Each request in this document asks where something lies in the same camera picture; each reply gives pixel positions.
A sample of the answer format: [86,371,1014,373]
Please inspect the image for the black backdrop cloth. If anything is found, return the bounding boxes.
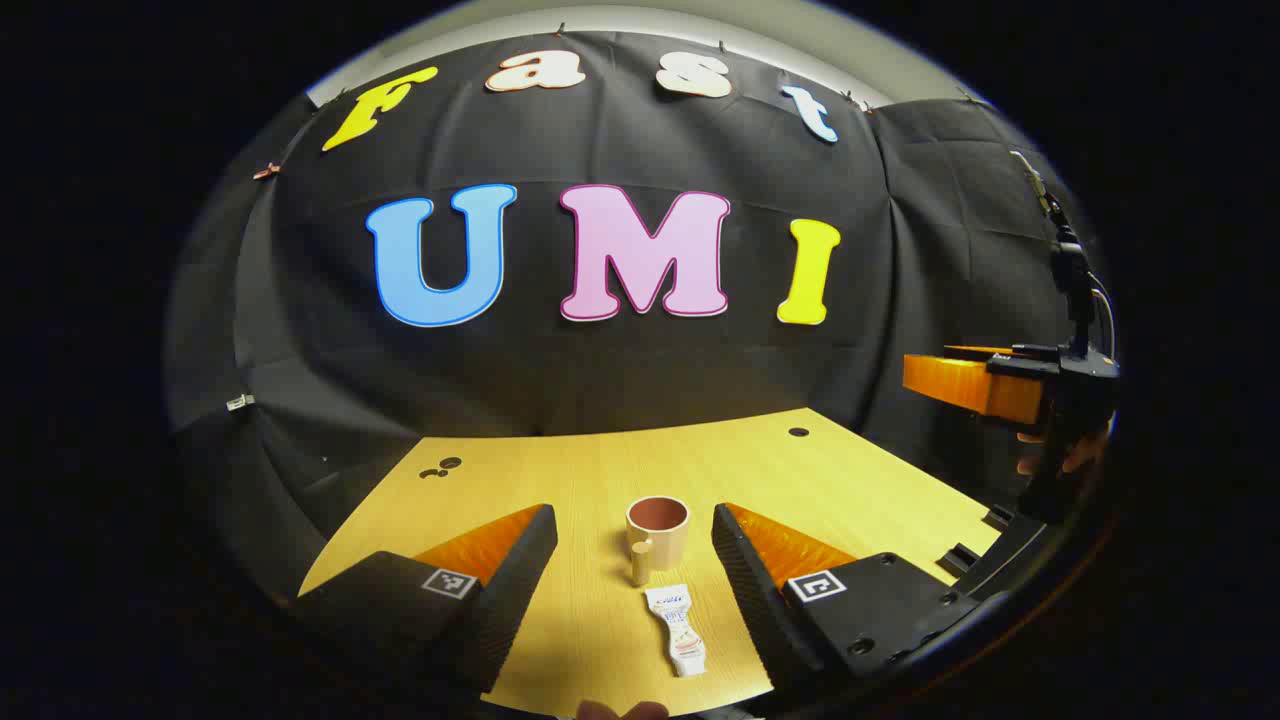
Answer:
[165,30,1111,591]

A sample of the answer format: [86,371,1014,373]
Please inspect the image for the wooden desktop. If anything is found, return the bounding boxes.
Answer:
[298,407,1001,719]

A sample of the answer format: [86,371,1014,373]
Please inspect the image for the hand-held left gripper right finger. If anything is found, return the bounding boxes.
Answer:
[711,502,986,698]

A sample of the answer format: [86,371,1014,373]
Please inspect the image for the cream cup with handle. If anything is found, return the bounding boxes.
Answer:
[626,495,692,587]

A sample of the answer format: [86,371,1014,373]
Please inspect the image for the white toothpaste tube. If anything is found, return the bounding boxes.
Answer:
[644,584,708,678]

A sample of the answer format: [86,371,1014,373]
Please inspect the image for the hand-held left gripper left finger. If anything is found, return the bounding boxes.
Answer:
[290,503,559,696]

